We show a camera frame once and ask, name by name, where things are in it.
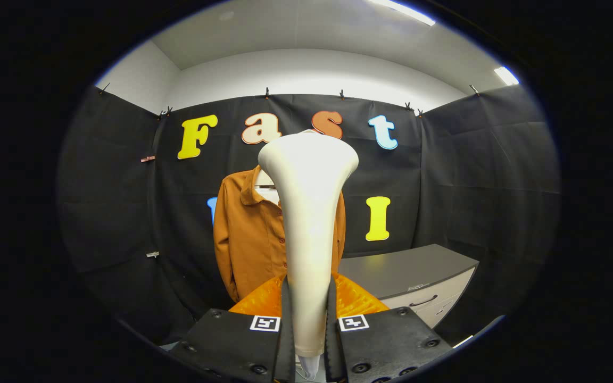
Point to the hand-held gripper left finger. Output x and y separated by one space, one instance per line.
287 340

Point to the red clip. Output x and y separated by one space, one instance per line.
148 158

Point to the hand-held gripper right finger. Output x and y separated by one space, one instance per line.
332 340

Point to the orange button-up shirt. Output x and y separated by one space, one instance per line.
248 239

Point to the white garment steamer head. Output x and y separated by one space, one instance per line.
309 213

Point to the black backdrop cloth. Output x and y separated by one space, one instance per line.
471 175

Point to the white mannequin torso form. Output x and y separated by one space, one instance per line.
269 194

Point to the small ceiling light panel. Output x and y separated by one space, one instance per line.
506 75

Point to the grey cabinet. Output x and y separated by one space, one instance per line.
407 266

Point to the long ceiling light panel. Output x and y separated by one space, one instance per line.
407 10

